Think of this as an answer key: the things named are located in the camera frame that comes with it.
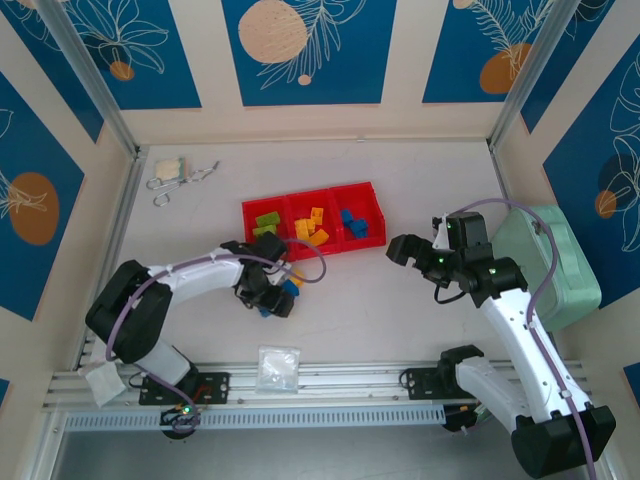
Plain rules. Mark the blue lego brick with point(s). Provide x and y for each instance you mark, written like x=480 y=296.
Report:
x=346 y=216
x=290 y=287
x=359 y=228
x=263 y=313

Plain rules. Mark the green lego brick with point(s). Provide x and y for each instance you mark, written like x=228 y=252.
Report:
x=264 y=231
x=267 y=219

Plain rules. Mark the yellow lego brick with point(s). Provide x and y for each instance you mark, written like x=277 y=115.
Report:
x=316 y=214
x=320 y=236
x=302 y=228
x=298 y=277

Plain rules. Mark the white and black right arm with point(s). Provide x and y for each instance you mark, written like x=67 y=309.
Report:
x=505 y=320

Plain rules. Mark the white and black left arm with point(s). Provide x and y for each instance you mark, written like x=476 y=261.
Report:
x=200 y=272

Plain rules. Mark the red plastic bin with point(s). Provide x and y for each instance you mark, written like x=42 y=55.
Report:
x=250 y=215
x=332 y=250
x=372 y=210

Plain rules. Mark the clear plastic bag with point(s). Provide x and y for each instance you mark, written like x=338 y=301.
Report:
x=277 y=370

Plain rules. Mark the mint green case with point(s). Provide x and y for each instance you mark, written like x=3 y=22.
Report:
x=575 y=290

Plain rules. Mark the cream sponge pad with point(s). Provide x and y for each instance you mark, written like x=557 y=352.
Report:
x=169 y=169

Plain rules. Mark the black round connector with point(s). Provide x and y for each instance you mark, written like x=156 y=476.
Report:
x=182 y=425

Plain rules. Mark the white cloth piece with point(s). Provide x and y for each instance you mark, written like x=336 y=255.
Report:
x=105 y=385

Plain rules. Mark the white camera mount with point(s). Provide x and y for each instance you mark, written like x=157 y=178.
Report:
x=440 y=234

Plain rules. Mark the long aluminum base rail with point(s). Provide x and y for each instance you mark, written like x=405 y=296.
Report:
x=350 y=372

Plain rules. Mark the aluminum table edge rail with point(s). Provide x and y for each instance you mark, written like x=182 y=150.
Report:
x=122 y=210
x=500 y=170

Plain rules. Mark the blue floral wall panel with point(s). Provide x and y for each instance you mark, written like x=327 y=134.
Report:
x=600 y=225
x=45 y=60
x=575 y=65
x=310 y=80
x=460 y=60
x=150 y=75
x=30 y=150

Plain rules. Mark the aluminum frame post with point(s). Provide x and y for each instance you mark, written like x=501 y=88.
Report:
x=530 y=75
x=90 y=80

